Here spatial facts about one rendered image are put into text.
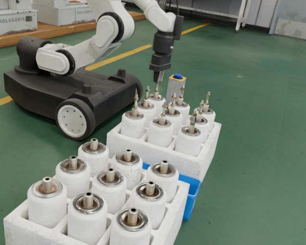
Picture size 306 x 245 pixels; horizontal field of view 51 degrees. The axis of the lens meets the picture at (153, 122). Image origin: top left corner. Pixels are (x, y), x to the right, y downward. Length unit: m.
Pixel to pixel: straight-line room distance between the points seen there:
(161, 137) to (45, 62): 0.83
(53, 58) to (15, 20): 1.59
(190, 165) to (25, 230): 0.61
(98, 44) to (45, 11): 2.34
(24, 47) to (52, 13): 1.94
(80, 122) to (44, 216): 0.74
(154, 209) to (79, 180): 0.23
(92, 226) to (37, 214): 0.15
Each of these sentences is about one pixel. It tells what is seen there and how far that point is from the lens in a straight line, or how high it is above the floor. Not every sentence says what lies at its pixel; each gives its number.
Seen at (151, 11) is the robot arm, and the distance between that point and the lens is 1.36.
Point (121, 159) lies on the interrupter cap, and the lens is 0.99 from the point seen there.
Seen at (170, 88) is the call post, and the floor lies 0.26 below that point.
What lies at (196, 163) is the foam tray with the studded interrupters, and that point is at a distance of 1.19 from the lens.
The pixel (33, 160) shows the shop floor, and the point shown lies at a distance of 1.45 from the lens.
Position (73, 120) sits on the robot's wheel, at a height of 0.10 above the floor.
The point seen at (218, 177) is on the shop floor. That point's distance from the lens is 1.47.
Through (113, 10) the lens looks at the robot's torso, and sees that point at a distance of 1.57.
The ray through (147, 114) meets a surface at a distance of 1.35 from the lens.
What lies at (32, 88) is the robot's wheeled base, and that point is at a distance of 1.73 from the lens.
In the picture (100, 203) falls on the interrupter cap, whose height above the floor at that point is 0.25.
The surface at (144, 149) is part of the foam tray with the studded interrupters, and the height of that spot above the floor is 0.16.
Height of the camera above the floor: 0.79
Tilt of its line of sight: 26 degrees down
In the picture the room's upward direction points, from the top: 8 degrees clockwise
